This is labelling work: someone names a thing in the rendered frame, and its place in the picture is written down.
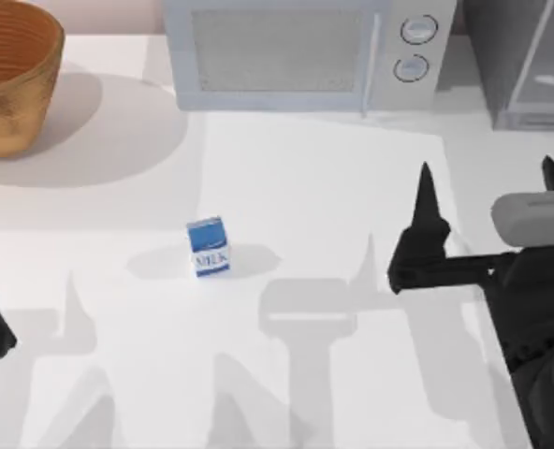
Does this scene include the round microwave knob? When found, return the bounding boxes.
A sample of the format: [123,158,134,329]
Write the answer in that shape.
[400,12,440,46]
[392,52,431,84]

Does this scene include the grey cabinet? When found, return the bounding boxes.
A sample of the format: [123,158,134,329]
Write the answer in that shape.
[462,0,554,132]

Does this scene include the microwave door handle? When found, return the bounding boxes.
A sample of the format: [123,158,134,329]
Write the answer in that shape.
[360,12,382,118]

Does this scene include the brown woven basket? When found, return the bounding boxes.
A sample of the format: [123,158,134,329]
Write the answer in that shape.
[0,0,66,160]

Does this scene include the microwave oven door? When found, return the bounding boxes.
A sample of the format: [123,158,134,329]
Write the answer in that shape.
[163,0,382,113]

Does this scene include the pale microwave oven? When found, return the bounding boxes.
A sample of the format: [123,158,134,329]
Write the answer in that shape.
[161,0,459,118]

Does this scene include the blue and white milk carton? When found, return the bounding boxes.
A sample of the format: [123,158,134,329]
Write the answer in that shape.
[185,215,234,280]

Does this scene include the pale grey rounded box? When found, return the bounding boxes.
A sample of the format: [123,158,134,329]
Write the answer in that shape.
[489,189,554,249]

